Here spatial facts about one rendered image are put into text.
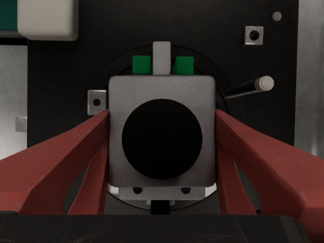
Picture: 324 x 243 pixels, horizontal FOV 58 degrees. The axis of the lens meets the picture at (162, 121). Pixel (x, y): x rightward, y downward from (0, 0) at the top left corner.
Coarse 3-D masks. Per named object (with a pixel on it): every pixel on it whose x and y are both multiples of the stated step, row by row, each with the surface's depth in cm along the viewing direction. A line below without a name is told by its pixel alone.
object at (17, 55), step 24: (0, 0) 28; (0, 24) 28; (0, 48) 31; (24, 48) 31; (0, 72) 31; (24, 72) 31; (0, 96) 31; (24, 96) 31; (0, 120) 31; (0, 144) 31; (24, 144) 31
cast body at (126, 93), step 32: (160, 64) 16; (128, 96) 12; (160, 96) 12; (192, 96) 12; (128, 128) 11; (160, 128) 11; (192, 128) 11; (128, 160) 11; (160, 160) 11; (192, 160) 11; (128, 192) 15; (160, 192) 15; (192, 192) 15
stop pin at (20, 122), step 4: (24, 116) 27; (16, 120) 26; (20, 120) 26; (24, 120) 26; (16, 124) 26; (20, 124) 26; (24, 124) 26; (16, 128) 26; (20, 128) 26; (24, 128) 26
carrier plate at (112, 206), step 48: (96, 0) 26; (144, 0) 26; (192, 0) 26; (240, 0) 26; (288, 0) 26; (48, 48) 26; (96, 48) 26; (192, 48) 26; (240, 48) 26; (288, 48) 26; (48, 96) 26; (240, 96) 26; (288, 96) 26; (288, 144) 26
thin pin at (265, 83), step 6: (258, 78) 16; (264, 78) 16; (270, 78) 16; (240, 84) 20; (246, 84) 18; (252, 84) 17; (258, 84) 16; (264, 84) 15; (270, 84) 15; (228, 90) 23; (234, 90) 21; (240, 90) 19; (246, 90) 18; (252, 90) 17; (258, 90) 16; (264, 90) 16; (228, 96) 23; (234, 96) 22
